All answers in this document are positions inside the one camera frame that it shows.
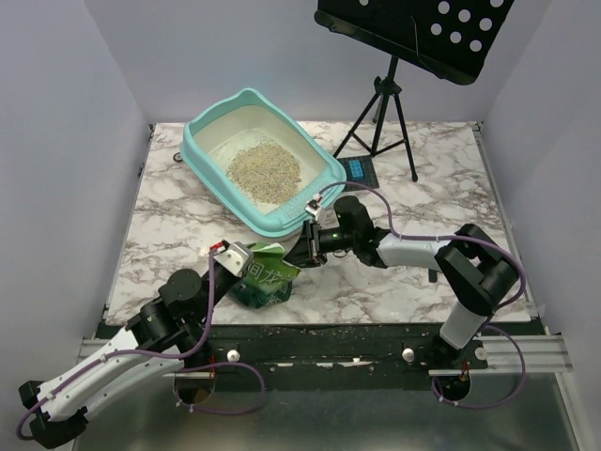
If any green litter bag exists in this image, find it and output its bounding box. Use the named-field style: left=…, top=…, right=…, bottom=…
left=228, top=242, right=301, bottom=309

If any teal cat litter box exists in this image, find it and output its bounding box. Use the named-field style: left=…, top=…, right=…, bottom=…
left=180, top=88, right=347, bottom=239

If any black tripod stand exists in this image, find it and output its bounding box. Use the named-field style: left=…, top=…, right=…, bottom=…
left=333, top=56, right=419, bottom=182

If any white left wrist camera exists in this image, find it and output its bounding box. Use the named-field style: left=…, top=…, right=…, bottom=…
left=210, top=241, right=254, bottom=278

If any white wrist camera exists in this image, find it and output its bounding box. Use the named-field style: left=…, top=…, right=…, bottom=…
left=210, top=241, right=254, bottom=278
left=304, top=193, right=324, bottom=224

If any black bag clip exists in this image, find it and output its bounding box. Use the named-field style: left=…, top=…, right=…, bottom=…
left=428, top=270, right=439, bottom=284

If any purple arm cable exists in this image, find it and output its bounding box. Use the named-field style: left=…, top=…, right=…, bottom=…
left=17, top=246, right=267, bottom=438
left=312, top=180, right=530, bottom=410

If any black lego baseplate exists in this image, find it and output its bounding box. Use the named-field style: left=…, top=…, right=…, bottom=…
left=338, top=156, right=379, bottom=189

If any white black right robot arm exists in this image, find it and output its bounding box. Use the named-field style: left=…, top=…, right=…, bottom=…
left=284, top=195, right=521, bottom=368

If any beige litter pile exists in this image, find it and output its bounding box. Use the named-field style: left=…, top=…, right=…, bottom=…
left=226, top=142, right=301, bottom=204

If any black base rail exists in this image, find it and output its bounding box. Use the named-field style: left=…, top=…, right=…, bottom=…
left=184, top=323, right=521, bottom=397

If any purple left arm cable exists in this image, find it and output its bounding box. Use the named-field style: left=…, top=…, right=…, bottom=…
left=17, top=246, right=267, bottom=438

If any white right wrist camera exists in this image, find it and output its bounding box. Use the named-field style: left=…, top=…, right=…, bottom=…
left=304, top=193, right=324, bottom=224

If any black music stand tray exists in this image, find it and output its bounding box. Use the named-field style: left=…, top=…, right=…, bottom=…
left=314, top=0, right=513, bottom=86

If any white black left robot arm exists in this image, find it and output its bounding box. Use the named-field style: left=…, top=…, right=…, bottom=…
left=16, top=259, right=246, bottom=449

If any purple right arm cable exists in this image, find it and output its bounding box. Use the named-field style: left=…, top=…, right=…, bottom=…
left=312, top=180, right=530, bottom=410

